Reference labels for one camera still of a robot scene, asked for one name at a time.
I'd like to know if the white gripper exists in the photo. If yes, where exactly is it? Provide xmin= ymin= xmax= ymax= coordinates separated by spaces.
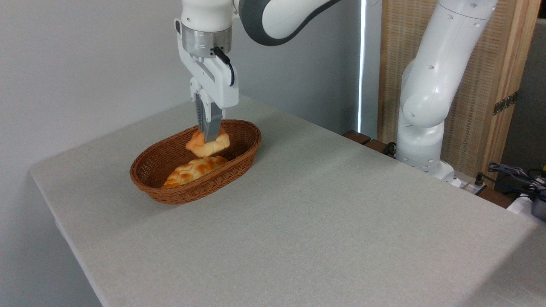
xmin=175 ymin=19 xmax=238 ymax=143

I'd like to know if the round knotted bread roll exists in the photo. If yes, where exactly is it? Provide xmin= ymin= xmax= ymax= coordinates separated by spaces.
xmin=186 ymin=127 xmax=230 ymax=157

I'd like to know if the long braided bread loaf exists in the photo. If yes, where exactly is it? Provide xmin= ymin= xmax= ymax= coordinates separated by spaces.
xmin=161 ymin=156 xmax=229 ymax=189

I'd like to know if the brown wicker oval basket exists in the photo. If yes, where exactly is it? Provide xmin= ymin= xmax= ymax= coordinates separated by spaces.
xmin=130 ymin=119 xmax=262 ymax=205

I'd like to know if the metal screen hinge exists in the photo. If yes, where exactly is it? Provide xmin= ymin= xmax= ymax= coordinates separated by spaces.
xmin=493 ymin=91 xmax=519 ymax=116

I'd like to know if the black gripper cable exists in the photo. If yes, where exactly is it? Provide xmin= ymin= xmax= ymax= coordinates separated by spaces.
xmin=212 ymin=46 xmax=235 ymax=87

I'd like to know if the bundle of dark cables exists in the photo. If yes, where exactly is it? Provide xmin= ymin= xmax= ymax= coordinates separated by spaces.
xmin=488 ymin=162 xmax=546 ymax=201

